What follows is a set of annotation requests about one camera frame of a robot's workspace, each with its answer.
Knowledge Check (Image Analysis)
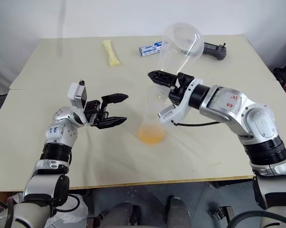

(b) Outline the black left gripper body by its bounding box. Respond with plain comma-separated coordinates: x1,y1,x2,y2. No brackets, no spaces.
83,100,109,125

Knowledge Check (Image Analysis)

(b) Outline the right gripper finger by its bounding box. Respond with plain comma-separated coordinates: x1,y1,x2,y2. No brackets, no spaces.
147,70,179,90

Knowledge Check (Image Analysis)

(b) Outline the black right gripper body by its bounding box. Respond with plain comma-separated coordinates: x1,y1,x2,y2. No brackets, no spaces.
168,72,195,105

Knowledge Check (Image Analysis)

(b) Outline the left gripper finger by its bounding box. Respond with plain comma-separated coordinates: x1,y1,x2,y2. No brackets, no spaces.
100,93,130,112
95,115,128,130

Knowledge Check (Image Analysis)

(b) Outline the tall narrow clear plastic cup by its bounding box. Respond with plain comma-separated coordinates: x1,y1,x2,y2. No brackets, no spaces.
137,85,169,145

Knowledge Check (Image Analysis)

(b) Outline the large clear plastic cup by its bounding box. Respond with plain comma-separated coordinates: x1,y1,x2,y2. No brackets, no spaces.
156,22,205,105

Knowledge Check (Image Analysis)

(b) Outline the blue and white box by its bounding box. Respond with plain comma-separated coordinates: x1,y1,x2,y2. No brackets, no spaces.
138,40,163,57

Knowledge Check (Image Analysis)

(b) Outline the cream wrinkled table cover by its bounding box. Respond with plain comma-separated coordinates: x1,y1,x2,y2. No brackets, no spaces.
0,33,286,190

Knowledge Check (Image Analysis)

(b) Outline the yellow plastic packet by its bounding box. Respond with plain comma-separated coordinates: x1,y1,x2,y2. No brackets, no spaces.
101,39,121,67

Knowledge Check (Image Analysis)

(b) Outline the grey handheld remote controller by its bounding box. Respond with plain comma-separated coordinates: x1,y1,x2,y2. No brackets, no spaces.
181,42,228,61

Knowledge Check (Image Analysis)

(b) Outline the dark rounded shape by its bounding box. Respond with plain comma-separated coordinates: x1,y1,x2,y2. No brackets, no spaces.
107,201,134,228
168,196,193,228

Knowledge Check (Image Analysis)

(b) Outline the crumpled clear plastic bag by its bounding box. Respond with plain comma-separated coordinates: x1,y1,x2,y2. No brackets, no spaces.
45,193,89,228

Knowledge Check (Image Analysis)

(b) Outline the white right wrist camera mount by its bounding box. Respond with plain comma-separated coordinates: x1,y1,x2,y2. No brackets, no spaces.
158,79,203,126

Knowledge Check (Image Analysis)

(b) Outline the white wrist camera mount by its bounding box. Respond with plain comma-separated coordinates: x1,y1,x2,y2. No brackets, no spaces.
158,79,203,126
67,80,88,110

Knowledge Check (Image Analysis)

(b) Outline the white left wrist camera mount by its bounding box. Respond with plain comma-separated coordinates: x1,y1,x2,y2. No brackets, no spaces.
67,80,88,110

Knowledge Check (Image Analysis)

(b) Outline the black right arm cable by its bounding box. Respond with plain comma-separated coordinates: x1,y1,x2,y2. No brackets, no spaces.
172,120,221,127

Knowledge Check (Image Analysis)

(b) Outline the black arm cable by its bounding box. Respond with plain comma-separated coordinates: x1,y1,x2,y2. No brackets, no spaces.
54,193,81,212
172,120,221,127

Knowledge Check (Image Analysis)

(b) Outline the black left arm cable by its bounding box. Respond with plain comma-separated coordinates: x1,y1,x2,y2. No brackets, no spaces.
54,193,81,212

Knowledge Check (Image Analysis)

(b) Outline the small black metal bracket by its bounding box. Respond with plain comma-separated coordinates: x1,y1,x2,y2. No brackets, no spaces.
216,206,235,224

